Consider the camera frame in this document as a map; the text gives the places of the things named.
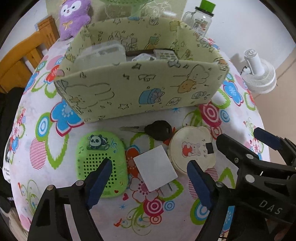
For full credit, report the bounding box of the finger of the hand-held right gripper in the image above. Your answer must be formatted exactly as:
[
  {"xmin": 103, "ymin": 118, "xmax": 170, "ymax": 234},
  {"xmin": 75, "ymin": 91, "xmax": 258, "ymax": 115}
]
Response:
[
  {"xmin": 216, "ymin": 133, "xmax": 289, "ymax": 177},
  {"xmin": 253, "ymin": 127, "xmax": 296, "ymax": 167}
]

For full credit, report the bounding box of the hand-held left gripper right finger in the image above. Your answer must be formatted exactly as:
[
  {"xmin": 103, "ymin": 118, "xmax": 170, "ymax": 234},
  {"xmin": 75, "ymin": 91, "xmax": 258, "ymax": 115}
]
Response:
[{"xmin": 187, "ymin": 159, "xmax": 270, "ymax": 241}]

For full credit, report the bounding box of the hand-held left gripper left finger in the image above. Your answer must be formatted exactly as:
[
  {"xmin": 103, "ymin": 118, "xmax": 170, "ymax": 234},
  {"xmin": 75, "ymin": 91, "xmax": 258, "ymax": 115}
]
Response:
[{"xmin": 27, "ymin": 158, "xmax": 113, "ymax": 241}]

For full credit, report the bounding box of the green perforated panda case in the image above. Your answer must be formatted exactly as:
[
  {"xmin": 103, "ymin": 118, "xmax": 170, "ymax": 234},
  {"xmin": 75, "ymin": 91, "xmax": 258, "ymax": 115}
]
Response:
[{"xmin": 76, "ymin": 131, "xmax": 129, "ymax": 198}]

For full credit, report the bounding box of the round cream compact case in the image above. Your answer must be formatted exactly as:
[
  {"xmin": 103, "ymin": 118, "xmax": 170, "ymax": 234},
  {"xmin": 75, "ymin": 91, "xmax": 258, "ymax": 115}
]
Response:
[{"xmin": 168, "ymin": 126, "xmax": 216, "ymax": 174}]

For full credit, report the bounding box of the white charger adapter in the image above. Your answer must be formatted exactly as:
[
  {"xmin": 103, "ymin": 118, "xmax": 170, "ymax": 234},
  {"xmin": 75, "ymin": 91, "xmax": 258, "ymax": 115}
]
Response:
[{"xmin": 133, "ymin": 146, "xmax": 178, "ymax": 196}]

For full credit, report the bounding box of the black car key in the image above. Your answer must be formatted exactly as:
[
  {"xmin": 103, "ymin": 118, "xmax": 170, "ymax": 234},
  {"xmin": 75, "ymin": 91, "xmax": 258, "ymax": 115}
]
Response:
[{"xmin": 119, "ymin": 120, "xmax": 173, "ymax": 142}]

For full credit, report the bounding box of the green patterned fabric storage box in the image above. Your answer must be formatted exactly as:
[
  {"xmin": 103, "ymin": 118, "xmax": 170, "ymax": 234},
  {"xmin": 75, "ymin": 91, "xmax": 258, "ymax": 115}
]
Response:
[{"xmin": 54, "ymin": 17, "xmax": 230, "ymax": 123}]

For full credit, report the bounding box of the white remote control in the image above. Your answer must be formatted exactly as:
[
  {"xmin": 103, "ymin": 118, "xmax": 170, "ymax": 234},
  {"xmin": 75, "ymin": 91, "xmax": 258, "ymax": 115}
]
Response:
[{"xmin": 153, "ymin": 49, "xmax": 179, "ymax": 61}]

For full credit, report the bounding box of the clear plastic box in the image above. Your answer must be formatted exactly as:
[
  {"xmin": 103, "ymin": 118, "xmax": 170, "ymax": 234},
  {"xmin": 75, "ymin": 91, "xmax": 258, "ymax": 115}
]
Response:
[{"xmin": 76, "ymin": 42, "xmax": 127, "ymax": 67}]

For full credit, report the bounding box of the white socket adapter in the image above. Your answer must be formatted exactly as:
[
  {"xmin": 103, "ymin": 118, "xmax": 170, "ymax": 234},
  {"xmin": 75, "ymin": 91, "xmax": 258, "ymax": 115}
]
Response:
[{"xmin": 132, "ymin": 53, "xmax": 155, "ymax": 61}]

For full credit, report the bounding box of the floral tablecloth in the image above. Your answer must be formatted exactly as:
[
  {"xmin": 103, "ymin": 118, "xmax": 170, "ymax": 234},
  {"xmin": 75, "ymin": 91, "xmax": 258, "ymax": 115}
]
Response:
[{"xmin": 5, "ymin": 37, "xmax": 271, "ymax": 241}]

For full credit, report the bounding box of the white floor fan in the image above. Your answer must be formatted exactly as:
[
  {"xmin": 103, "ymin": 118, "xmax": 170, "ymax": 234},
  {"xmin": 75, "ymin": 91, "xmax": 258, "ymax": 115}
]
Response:
[{"xmin": 240, "ymin": 49, "xmax": 277, "ymax": 94}]

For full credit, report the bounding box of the black jacket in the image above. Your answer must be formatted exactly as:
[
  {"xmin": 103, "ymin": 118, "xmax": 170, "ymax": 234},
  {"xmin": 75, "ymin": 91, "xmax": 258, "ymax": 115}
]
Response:
[{"xmin": 0, "ymin": 87, "xmax": 27, "ymax": 149}]

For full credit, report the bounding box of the glass jar with green lid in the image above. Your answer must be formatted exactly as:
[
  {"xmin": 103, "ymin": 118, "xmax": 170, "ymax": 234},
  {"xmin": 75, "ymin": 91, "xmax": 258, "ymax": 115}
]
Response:
[{"xmin": 181, "ymin": 0, "xmax": 215, "ymax": 37}]

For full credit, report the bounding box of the wooden chair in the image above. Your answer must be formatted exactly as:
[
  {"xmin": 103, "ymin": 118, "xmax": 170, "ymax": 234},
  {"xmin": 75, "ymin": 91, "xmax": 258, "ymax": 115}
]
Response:
[{"xmin": 0, "ymin": 15, "xmax": 59, "ymax": 93}]

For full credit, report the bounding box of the purple plush toy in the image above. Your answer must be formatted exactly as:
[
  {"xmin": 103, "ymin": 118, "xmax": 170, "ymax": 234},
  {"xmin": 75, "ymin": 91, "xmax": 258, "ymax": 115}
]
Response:
[{"xmin": 58, "ymin": 0, "xmax": 92, "ymax": 41}]

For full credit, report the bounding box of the beige patterned board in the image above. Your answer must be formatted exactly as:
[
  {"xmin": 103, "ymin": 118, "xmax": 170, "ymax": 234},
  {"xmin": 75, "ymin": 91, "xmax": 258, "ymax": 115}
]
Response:
[{"xmin": 45, "ymin": 0, "xmax": 188, "ymax": 21}]

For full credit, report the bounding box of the green desk fan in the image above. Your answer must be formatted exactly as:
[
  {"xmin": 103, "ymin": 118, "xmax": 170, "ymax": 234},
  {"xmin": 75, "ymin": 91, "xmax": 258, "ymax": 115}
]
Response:
[{"xmin": 99, "ymin": 0, "xmax": 178, "ymax": 19}]

